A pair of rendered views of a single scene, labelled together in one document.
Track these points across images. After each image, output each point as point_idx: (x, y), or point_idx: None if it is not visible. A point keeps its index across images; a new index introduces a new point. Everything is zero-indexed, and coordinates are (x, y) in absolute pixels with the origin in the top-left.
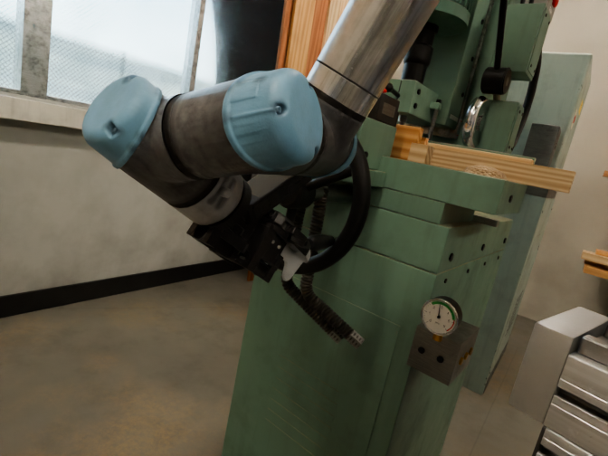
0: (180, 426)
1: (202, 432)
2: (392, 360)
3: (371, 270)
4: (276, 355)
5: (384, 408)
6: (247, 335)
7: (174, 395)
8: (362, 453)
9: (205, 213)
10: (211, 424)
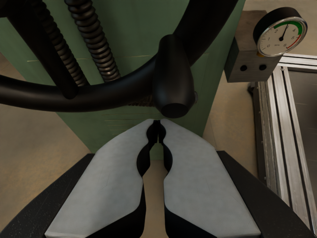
0: (63, 165)
1: (78, 158)
2: (204, 79)
3: (162, 12)
4: (99, 115)
5: (202, 106)
6: (63, 115)
7: (40, 153)
8: (190, 128)
9: None
10: (77, 149)
